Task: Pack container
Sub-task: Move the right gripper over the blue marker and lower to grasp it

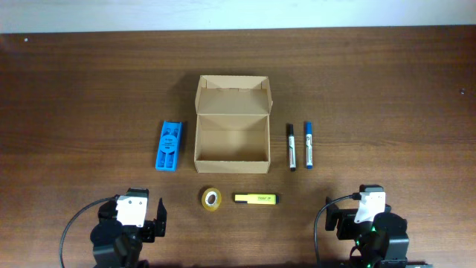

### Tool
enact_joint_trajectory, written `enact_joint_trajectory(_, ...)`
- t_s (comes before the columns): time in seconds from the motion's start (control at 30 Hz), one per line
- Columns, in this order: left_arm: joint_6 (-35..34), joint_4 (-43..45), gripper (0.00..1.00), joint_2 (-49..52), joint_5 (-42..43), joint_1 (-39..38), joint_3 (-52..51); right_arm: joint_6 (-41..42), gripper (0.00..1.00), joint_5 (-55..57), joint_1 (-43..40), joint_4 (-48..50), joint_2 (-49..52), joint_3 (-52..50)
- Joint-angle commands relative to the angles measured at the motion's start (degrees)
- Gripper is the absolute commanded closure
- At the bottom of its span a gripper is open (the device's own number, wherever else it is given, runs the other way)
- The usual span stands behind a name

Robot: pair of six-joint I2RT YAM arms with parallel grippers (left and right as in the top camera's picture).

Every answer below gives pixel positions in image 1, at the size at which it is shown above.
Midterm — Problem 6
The yellow adhesive tape roll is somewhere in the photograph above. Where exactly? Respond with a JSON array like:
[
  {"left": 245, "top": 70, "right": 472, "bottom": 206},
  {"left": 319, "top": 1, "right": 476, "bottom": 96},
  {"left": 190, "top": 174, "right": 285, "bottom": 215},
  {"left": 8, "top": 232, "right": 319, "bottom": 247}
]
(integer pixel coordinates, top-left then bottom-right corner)
[{"left": 202, "top": 188, "right": 222, "bottom": 211}]

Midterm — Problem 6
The blue magnetic whiteboard duster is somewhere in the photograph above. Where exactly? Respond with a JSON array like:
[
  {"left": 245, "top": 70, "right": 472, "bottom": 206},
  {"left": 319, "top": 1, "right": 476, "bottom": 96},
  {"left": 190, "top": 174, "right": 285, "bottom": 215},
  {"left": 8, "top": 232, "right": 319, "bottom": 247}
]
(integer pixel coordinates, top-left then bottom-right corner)
[{"left": 155, "top": 121, "right": 183, "bottom": 172}]

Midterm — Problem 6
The yellow highlighter pen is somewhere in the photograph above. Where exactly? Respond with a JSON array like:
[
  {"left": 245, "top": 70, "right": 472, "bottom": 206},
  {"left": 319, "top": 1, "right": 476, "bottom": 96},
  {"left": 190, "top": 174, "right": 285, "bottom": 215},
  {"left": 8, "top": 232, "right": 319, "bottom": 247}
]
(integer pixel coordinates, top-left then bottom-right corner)
[{"left": 234, "top": 194, "right": 280, "bottom": 205}]

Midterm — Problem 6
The black whiteboard marker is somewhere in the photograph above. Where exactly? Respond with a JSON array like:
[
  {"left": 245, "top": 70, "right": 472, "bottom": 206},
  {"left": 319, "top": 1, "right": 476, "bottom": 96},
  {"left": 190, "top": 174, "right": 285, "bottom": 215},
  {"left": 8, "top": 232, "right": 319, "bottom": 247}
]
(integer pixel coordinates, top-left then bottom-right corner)
[{"left": 287, "top": 124, "right": 296, "bottom": 171}]

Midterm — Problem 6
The blue whiteboard marker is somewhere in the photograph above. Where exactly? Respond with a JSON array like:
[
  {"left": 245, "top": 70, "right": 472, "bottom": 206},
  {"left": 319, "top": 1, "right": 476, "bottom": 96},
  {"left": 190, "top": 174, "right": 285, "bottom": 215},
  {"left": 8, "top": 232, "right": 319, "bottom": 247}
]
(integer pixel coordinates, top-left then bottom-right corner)
[{"left": 305, "top": 121, "right": 313, "bottom": 169}]

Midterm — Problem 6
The brown cardboard box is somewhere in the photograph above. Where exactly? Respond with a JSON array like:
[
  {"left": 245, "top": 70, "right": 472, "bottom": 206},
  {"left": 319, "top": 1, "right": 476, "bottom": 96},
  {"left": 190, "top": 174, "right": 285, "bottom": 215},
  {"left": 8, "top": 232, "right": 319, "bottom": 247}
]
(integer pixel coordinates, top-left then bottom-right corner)
[{"left": 194, "top": 75, "right": 273, "bottom": 173}]

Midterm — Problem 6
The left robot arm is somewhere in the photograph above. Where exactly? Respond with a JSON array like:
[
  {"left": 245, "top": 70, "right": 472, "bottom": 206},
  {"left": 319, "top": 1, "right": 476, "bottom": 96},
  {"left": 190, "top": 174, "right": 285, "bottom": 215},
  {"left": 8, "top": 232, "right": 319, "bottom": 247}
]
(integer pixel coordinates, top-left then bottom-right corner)
[{"left": 90, "top": 188, "right": 167, "bottom": 268}]

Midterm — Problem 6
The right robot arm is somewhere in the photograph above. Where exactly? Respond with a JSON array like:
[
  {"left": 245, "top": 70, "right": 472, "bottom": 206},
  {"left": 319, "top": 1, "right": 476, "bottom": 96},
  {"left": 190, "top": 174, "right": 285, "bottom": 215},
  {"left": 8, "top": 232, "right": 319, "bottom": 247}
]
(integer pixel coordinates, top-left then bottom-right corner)
[{"left": 318, "top": 185, "right": 430, "bottom": 268}]

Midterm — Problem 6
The right black cable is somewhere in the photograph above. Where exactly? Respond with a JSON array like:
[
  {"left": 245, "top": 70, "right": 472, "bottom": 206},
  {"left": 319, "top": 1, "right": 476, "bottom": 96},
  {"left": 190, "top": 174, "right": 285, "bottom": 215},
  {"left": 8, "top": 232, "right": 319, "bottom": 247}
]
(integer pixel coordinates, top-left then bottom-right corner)
[{"left": 313, "top": 193, "right": 361, "bottom": 268}]

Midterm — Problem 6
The black cable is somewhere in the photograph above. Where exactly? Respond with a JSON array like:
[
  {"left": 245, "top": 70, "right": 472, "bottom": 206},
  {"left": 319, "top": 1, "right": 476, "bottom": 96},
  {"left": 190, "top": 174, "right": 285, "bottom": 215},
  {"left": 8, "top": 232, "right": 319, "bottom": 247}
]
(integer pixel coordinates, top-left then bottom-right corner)
[
  {"left": 58, "top": 197, "right": 117, "bottom": 268},
  {"left": 313, "top": 193, "right": 361, "bottom": 268}
]

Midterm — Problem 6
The left black cable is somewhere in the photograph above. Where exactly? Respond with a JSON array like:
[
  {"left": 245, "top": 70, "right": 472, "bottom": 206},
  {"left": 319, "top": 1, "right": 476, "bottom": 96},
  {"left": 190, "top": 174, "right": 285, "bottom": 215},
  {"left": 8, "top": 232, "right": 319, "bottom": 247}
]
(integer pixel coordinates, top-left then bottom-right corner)
[{"left": 58, "top": 197, "right": 117, "bottom": 268}]

